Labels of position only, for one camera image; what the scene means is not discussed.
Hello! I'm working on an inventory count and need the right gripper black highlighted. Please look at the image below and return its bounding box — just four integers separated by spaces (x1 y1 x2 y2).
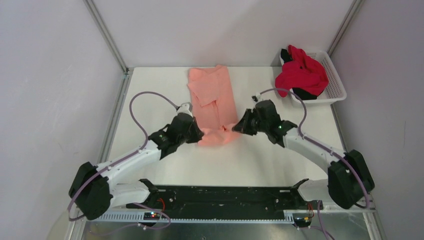
233 108 269 136

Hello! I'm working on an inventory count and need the salmon pink t-shirt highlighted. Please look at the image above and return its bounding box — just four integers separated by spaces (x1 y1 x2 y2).
187 65 241 147

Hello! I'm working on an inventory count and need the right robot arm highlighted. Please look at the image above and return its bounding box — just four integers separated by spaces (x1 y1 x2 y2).
232 100 375 209

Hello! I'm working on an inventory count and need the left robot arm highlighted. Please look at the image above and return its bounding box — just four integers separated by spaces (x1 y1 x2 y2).
68 113 204 220

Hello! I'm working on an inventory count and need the black t-shirt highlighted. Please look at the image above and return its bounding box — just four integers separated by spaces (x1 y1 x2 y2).
275 48 321 100

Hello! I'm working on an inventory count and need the red t-shirt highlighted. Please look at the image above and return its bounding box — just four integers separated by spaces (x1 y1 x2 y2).
274 45 329 101

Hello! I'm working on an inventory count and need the white plastic basket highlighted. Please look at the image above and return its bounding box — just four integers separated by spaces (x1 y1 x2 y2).
279 50 348 105

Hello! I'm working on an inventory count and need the left controller board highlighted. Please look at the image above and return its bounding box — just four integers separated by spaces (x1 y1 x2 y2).
143 211 161 221

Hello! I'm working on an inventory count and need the controller board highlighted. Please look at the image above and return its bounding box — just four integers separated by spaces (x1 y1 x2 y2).
143 211 161 221
293 217 313 229

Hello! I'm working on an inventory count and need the right controller board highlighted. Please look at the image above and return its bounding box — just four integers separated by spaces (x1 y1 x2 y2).
293 217 313 229

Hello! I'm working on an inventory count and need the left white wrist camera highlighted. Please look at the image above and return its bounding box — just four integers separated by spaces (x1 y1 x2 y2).
176 102 193 117

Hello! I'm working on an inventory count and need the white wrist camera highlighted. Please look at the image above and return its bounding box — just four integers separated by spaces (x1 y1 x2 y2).
176 102 193 117
251 92 263 104

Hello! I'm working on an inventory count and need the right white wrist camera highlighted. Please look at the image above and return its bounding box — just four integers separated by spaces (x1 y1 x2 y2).
251 92 263 104

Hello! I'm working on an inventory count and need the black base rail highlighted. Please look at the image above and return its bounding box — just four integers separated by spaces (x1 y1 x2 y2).
140 178 323 221

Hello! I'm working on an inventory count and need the left aluminium frame post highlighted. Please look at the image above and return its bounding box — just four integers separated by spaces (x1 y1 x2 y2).
83 0 129 74

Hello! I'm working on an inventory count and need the aluminium frame post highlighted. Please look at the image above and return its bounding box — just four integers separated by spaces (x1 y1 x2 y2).
326 0 365 57
83 0 129 74

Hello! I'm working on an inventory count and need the right aluminium frame post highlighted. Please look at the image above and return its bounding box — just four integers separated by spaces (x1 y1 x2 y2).
326 0 365 57

